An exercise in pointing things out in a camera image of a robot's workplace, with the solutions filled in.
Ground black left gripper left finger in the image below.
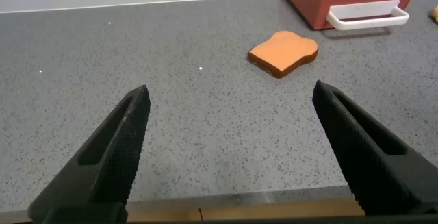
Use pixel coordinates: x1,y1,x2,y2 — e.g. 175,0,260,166
27,84,151,224

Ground toast slice with brown crust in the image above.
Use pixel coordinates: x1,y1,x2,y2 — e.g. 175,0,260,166
247,30,320,79

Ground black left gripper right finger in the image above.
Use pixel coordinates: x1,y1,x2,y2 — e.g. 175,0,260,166
311,79,438,217

